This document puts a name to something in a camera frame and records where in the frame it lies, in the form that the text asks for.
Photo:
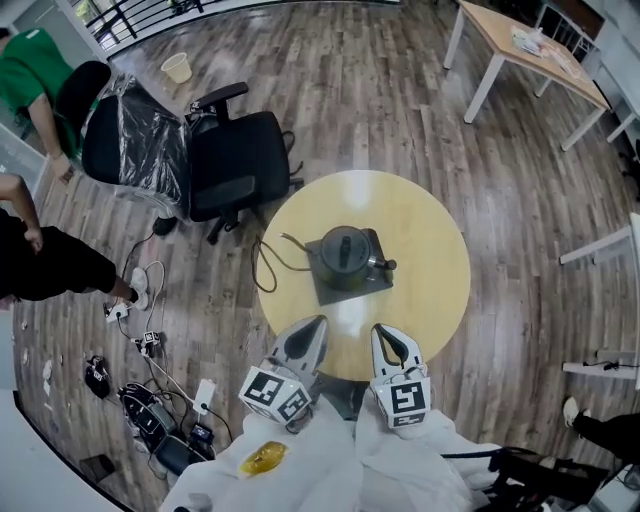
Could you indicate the person's right forearm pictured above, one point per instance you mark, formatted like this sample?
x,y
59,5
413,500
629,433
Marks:
x,y
410,460

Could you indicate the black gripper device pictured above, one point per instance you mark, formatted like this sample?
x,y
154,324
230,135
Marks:
x,y
147,410

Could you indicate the dark flat tablet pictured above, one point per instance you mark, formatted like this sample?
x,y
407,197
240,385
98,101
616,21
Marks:
x,y
99,467

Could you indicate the person's left forearm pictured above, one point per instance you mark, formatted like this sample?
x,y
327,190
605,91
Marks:
x,y
300,465

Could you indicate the small black box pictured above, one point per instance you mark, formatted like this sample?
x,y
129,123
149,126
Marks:
x,y
201,433

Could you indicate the clear plastic wrap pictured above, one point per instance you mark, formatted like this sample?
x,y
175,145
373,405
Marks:
x,y
562,60

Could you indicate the black cylindrical device with connector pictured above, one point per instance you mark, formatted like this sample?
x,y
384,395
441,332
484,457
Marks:
x,y
345,260

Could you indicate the white power adapter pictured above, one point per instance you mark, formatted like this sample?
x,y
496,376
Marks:
x,y
204,397

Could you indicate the plastic-wrapped black office chair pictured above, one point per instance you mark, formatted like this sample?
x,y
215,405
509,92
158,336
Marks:
x,y
135,145

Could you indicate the black metal railing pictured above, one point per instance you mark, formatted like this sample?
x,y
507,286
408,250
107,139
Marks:
x,y
122,20

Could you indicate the white plastic bag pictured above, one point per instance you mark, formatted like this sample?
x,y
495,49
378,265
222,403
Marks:
x,y
525,40

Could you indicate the round wooden table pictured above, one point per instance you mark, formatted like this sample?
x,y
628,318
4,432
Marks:
x,y
425,240

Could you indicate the small marker-covered device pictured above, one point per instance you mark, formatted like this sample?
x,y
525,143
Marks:
x,y
151,338

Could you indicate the white curved counter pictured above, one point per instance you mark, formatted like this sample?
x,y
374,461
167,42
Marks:
x,y
35,460

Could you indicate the white desk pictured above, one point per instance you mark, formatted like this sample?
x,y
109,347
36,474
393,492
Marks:
x,y
625,85

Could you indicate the black pouch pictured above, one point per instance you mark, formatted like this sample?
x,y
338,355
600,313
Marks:
x,y
177,452

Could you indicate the wooden table with white legs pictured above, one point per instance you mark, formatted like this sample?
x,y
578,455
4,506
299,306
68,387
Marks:
x,y
500,30

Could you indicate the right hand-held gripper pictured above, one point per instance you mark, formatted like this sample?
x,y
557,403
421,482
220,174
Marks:
x,y
405,400

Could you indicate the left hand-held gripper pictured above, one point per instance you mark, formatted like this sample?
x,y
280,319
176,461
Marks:
x,y
272,392

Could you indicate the black folding stand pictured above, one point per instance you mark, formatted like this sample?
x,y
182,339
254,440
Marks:
x,y
545,480

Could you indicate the white power strip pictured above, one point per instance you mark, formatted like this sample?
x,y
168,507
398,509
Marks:
x,y
117,313

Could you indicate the black bag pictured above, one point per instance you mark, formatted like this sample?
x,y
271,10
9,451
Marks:
x,y
97,377

